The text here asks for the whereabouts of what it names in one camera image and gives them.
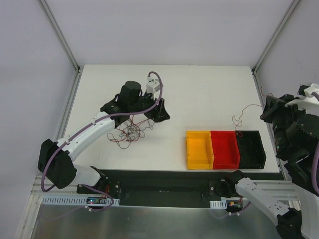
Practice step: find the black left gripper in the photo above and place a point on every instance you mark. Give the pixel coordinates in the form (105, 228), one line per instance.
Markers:
(154, 109)

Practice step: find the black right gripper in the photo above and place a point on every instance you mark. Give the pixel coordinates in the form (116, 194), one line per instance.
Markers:
(271, 109)

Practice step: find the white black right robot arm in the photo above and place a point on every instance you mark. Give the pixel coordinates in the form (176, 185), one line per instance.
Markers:
(296, 135)

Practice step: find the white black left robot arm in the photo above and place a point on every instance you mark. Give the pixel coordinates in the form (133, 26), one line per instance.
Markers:
(56, 159)

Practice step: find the black plastic bin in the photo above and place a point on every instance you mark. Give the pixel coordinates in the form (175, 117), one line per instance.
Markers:
(251, 149)

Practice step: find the yellow plastic bin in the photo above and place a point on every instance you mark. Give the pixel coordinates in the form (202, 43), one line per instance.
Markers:
(199, 151)

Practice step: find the red plastic bin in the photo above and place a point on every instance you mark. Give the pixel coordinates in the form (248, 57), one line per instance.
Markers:
(225, 150)

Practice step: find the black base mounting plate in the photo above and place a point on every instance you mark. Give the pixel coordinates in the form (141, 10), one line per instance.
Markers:
(178, 189)

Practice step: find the metal front panel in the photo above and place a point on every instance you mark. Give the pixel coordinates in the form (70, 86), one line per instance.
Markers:
(69, 222)

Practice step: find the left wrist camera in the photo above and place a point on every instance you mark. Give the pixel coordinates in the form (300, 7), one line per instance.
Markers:
(153, 87)

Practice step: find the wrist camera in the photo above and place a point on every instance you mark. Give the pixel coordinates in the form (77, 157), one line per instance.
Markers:
(153, 87)
(309, 92)

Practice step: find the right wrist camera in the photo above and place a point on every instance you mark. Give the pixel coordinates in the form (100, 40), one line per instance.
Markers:
(309, 92)

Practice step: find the right aluminium frame post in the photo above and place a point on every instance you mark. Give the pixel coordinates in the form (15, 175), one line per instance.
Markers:
(294, 4)

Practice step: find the aluminium frame post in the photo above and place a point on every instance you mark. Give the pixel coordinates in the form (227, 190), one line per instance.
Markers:
(294, 4)
(59, 35)

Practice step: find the left aluminium frame post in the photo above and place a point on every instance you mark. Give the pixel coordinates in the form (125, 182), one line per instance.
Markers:
(59, 35)

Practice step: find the right white cable duct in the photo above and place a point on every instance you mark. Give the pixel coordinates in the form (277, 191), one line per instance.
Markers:
(218, 204)

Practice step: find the white cable duct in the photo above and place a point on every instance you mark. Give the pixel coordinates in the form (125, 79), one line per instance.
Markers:
(79, 201)
(218, 204)

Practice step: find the left white cable duct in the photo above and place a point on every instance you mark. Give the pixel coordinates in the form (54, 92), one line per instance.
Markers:
(79, 201)

